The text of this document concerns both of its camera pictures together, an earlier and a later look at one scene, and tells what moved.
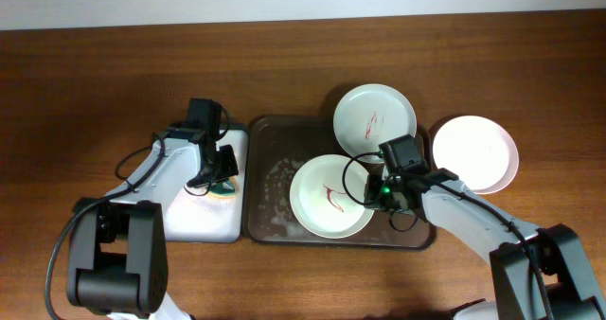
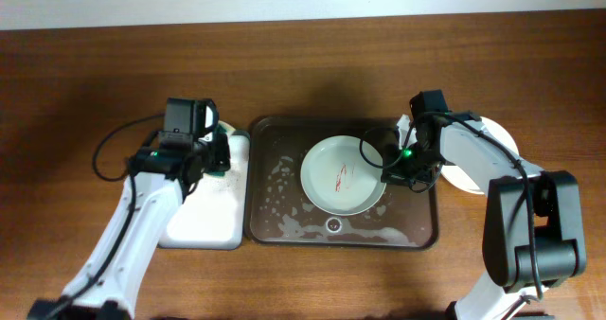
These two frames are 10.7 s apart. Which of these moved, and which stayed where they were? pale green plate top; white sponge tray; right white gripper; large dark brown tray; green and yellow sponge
Moved: pale green plate top; green and yellow sponge; right white gripper
Stayed: large dark brown tray; white sponge tray
